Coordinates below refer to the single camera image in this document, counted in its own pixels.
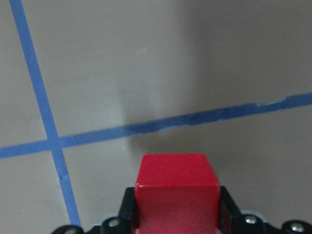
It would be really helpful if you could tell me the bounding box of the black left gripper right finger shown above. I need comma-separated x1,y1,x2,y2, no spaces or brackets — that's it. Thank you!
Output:
219,186,243,232

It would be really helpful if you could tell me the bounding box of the red wooden block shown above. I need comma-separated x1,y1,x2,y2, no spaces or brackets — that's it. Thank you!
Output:
135,153,220,234

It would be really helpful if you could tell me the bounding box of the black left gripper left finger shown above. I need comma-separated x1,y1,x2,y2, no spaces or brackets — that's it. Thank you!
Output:
118,187,139,228

